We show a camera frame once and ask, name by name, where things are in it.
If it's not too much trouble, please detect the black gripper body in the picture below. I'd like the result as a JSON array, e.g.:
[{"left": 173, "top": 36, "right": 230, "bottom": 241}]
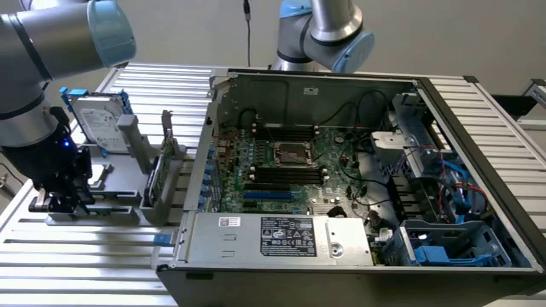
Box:
[{"left": 29, "top": 123, "right": 96, "bottom": 205}]

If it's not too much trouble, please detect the black RAM slot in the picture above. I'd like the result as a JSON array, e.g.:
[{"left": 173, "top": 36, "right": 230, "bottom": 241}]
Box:
[
  {"left": 256, "top": 135, "right": 320, "bottom": 141},
  {"left": 251, "top": 170, "right": 328, "bottom": 177},
  {"left": 251, "top": 174, "right": 328, "bottom": 181},
  {"left": 251, "top": 166, "right": 327, "bottom": 173},
  {"left": 256, "top": 122, "right": 320, "bottom": 129},
  {"left": 256, "top": 130, "right": 320, "bottom": 138},
  {"left": 256, "top": 127, "right": 320, "bottom": 133},
  {"left": 250, "top": 178, "right": 330, "bottom": 185}
]

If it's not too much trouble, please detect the silver hard disk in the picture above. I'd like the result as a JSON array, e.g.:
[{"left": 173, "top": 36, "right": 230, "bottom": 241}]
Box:
[{"left": 69, "top": 95, "right": 131, "bottom": 154}]

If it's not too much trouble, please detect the grey parts rack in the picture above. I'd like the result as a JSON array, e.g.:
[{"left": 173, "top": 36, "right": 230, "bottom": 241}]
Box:
[{"left": 44, "top": 110, "right": 192, "bottom": 226}]

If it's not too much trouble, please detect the blue disk carrier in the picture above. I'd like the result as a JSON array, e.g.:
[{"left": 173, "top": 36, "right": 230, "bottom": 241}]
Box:
[{"left": 57, "top": 86, "right": 136, "bottom": 158}]

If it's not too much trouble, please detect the green graphics card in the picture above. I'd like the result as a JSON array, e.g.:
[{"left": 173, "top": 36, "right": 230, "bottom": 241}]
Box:
[{"left": 143, "top": 109, "right": 179, "bottom": 208}]

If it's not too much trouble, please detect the silver power supply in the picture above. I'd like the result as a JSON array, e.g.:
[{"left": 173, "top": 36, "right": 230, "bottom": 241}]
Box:
[{"left": 171, "top": 210, "right": 375, "bottom": 268}]

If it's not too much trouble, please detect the green motherboard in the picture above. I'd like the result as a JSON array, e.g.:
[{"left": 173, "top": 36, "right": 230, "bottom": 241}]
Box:
[{"left": 210, "top": 122, "right": 372, "bottom": 216}]

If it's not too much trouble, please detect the blue expansion slot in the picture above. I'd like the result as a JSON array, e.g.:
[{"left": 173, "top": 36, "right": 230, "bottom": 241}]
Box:
[{"left": 242, "top": 191, "right": 296, "bottom": 200}]

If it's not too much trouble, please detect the black open PC case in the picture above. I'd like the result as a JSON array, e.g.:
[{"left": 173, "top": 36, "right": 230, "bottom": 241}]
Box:
[{"left": 153, "top": 68, "right": 546, "bottom": 307}]

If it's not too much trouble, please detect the CPU socket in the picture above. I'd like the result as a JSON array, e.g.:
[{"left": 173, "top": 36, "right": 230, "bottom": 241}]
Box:
[{"left": 270, "top": 140, "right": 320, "bottom": 168}]

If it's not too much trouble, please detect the silver chipset heat sink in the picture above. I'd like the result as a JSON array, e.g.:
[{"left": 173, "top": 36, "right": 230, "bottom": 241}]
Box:
[{"left": 312, "top": 203, "right": 343, "bottom": 217}]

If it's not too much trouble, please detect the metal drive cage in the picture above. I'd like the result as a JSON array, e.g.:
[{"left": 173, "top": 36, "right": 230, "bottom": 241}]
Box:
[{"left": 370, "top": 91, "right": 454, "bottom": 180}]

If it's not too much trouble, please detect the blue disk bay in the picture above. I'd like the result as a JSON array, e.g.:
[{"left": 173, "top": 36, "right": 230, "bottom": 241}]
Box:
[{"left": 382, "top": 218, "right": 514, "bottom": 268}]

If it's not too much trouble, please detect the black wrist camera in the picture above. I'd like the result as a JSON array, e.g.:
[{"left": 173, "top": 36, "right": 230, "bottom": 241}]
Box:
[{"left": 49, "top": 106, "right": 72, "bottom": 129}]

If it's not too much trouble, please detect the short black wire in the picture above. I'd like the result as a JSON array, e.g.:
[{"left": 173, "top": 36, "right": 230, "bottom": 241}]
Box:
[{"left": 238, "top": 107, "right": 260, "bottom": 132}]

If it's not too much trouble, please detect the black hanging cable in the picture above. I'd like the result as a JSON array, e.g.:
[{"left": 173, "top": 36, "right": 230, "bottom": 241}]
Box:
[{"left": 242, "top": 0, "right": 254, "bottom": 67}]

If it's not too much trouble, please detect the long black looping wire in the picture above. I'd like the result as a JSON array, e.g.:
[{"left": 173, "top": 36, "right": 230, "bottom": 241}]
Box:
[{"left": 331, "top": 90, "right": 390, "bottom": 129}]

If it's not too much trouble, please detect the blue wire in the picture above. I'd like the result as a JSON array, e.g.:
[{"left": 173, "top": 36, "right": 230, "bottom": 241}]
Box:
[{"left": 438, "top": 157, "right": 475, "bottom": 225}]

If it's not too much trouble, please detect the red wire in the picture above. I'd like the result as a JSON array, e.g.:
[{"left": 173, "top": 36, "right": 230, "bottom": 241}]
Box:
[{"left": 443, "top": 159, "right": 490, "bottom": 212}]

